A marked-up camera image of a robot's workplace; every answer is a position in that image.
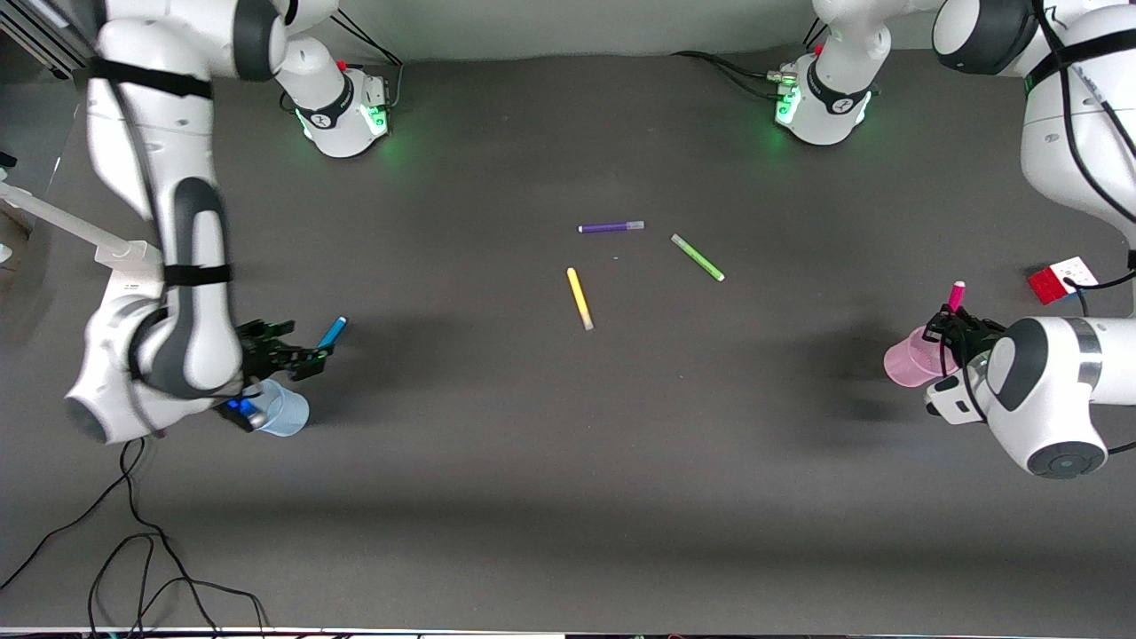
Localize pink plastic cup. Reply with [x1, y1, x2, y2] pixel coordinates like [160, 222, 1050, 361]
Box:
[883, 326, 961, 389]

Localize light blue plastic cup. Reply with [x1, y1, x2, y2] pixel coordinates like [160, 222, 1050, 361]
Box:
[251, 379, 311, 438]

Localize red white puzzle cube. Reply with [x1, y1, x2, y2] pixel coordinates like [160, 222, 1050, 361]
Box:
[1027, 256, 1100, 306]

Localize white flat stand base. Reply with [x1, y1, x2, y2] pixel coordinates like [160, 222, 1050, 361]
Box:
[96, 263, 170, 308]

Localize white slanted stand bar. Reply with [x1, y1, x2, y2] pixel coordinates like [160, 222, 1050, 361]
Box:
[0, 182, 150, 267]

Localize green marker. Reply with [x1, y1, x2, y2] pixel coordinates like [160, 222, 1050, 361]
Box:
[671, 233, 726, 283]

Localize yellow marker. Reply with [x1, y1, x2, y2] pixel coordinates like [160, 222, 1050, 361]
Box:
[566, 267, 595, 332]

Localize thin black loose cable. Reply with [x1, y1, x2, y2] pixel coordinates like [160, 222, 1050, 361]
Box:
[0, 434, 269, 636]

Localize black right arm base cables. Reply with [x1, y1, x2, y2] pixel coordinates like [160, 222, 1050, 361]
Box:
[282, 13, 406, 114]

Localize black arm base cables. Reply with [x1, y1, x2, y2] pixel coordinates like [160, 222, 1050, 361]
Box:
[670, 18, 831, 100]
[282, 13, 406, 114]

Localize black left arm base cables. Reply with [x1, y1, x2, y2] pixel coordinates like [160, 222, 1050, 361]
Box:
[670, 18, 831, 100]

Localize grey metal frame rail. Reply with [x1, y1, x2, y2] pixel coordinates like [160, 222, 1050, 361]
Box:
[0, 0, 100, 83]

